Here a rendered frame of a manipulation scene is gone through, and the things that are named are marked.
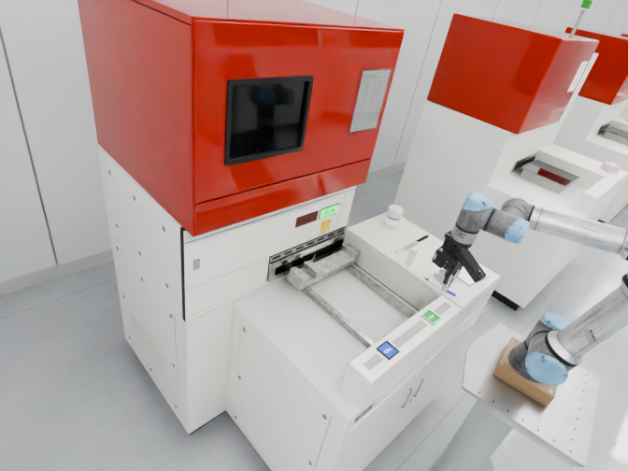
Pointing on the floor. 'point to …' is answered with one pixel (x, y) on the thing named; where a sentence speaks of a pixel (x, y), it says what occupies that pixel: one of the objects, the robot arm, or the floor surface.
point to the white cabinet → (309, 400)
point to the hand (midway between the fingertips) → (446, 289)
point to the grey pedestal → (474, 442)
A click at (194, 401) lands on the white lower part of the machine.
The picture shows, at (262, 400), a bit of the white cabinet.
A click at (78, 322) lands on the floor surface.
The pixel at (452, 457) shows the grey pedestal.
